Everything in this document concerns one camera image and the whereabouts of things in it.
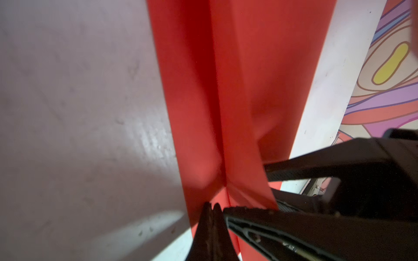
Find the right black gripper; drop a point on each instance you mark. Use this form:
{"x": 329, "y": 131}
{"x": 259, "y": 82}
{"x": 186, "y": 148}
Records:
{"x": 371, "y": 178}

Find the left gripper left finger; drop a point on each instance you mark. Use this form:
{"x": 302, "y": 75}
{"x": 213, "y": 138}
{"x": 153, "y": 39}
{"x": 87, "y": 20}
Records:
{"x": 202, "y": 245}

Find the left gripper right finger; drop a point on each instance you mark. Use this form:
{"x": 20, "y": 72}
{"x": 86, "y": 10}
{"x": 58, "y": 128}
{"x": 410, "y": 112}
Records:
{"x": 222, "y": 246}

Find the red paper sheet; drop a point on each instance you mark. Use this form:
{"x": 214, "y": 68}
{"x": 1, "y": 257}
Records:
{"x": 236, "y": 76}

